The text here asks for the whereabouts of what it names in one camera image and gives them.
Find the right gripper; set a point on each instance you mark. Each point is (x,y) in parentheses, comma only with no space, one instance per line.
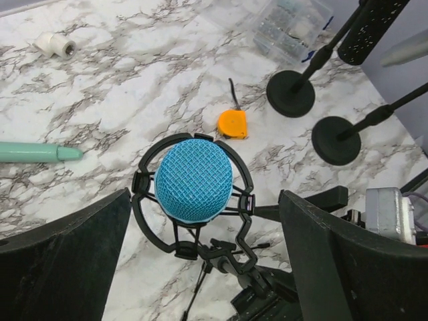
(318,288)

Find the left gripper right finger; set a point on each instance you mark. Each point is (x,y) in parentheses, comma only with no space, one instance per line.
(388,278)

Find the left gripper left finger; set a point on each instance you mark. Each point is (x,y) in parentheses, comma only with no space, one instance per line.
(63,270)

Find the mint green microphone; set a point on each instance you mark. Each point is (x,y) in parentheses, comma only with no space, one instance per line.
(20,152)

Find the blue microphone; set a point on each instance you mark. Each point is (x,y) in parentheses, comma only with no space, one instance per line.
(194,181)

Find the white pipe elbow fitting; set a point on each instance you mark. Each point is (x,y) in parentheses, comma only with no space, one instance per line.
(50,44)

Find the black round-base stand front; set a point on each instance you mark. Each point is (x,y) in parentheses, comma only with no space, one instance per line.
(337,141)

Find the black round-base stand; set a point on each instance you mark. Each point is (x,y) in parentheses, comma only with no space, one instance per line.
(291,93)
(337,141)

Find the black round-base stand rear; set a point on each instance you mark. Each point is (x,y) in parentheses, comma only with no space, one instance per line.
(291,93)

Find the grey microphone silver grille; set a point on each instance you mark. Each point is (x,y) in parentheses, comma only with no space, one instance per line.
(406,51)

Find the black microphone silver grille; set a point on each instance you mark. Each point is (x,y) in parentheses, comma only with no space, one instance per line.
(366,27)

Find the orange tape measure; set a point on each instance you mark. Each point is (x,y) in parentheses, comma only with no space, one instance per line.
(232,123)

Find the clear plastic screw box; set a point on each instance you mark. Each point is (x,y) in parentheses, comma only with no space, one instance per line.
(285,31)

